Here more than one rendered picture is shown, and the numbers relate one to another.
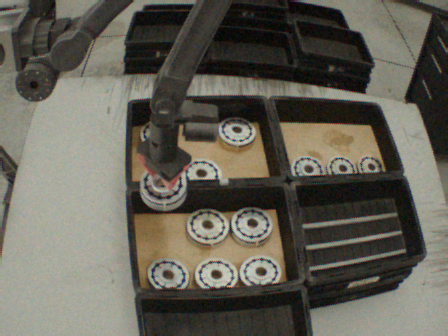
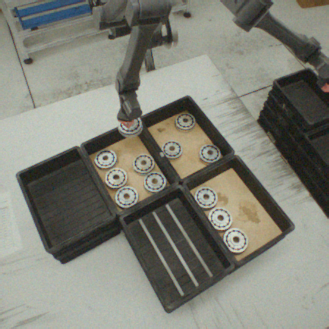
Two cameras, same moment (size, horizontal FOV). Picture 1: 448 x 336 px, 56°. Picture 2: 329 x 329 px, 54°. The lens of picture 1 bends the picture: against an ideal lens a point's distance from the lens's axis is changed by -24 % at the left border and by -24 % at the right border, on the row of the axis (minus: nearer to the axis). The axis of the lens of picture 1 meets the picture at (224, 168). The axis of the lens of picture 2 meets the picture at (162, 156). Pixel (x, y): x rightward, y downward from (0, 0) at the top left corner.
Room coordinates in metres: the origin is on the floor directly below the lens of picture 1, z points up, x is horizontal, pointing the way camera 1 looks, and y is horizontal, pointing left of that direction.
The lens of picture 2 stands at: (0.56, -0.71, 2.19)
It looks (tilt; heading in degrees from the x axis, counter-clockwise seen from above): 60 degrees down; 72
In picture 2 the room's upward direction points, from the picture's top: 1 degrees clockwise
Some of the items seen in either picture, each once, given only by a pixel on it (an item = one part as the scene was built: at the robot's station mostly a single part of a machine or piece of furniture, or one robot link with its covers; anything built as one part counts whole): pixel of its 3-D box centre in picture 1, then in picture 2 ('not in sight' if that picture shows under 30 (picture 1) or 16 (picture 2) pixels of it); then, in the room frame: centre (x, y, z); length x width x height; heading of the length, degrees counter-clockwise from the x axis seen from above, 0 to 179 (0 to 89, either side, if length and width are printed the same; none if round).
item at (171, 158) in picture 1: (163, 146); (127, 106); (0.67, 0.12, 1.16); 0.10 x 0.07 x 0.07; 59
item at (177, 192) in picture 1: (162, 183); (130, 124); (0.67, 0.12, 1.04); 0.10 x 0.10 x 0.01
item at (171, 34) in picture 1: (166, 57); (297, 115); (1.88, 0.36, 0.37); 0.40 x 0.30 x 0.45; 98
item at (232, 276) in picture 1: (216, 275); (116, 178); (0.56, -0.02, 0.86); 0.10 x 0.10 x 0.01
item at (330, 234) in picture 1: (358, 235); (174, 244); (0.72, -0.39, 0.87); 0.40 x 0.30 x 0.11; 104
